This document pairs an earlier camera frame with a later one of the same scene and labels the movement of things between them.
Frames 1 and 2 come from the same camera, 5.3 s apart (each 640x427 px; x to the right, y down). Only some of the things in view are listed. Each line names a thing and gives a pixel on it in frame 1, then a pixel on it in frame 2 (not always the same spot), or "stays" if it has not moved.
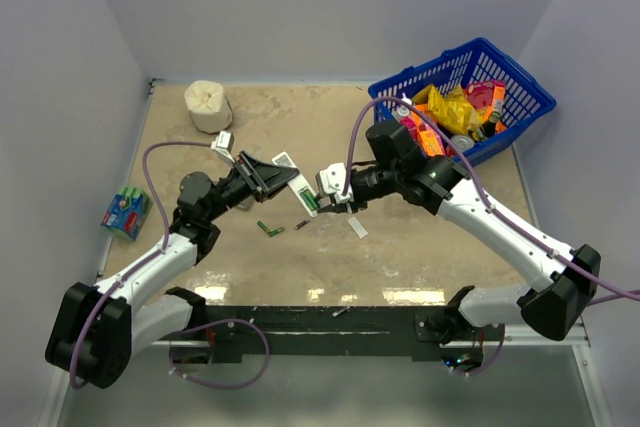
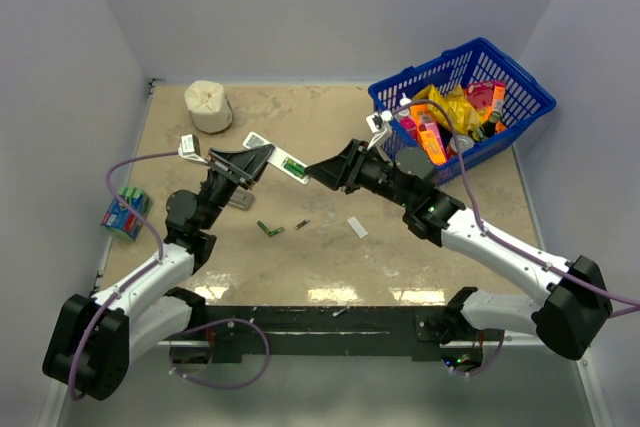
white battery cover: [357, 227] stays
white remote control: [299, 185] → [279, 159]
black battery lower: [304, 222] stays
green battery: [310, 200] → [294, 167]
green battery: [261, 224] stays
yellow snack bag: [452, 109] stays
